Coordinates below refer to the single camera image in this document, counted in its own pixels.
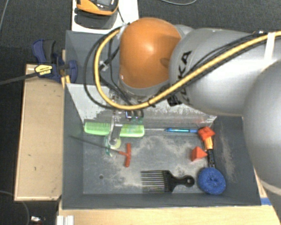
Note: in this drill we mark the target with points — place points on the pale wood flat board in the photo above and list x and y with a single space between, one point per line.
40 139

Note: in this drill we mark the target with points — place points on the orange and black screwdriver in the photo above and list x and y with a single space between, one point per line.
208 139

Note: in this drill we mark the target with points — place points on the blue pen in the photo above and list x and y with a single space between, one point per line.
179 130

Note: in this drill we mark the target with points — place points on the blue round sponge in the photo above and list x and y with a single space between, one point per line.
211 181

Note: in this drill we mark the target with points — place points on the black hair pick comb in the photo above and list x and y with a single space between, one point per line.
160 181

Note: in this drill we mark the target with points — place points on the clear green plastic thing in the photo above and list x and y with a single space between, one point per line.
115 144

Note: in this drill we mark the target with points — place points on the grey metal bin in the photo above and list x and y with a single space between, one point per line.
166 158

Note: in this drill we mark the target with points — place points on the orange triangle block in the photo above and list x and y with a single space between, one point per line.
197 155

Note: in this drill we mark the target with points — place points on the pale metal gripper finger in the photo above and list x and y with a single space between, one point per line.
118 132
112 131

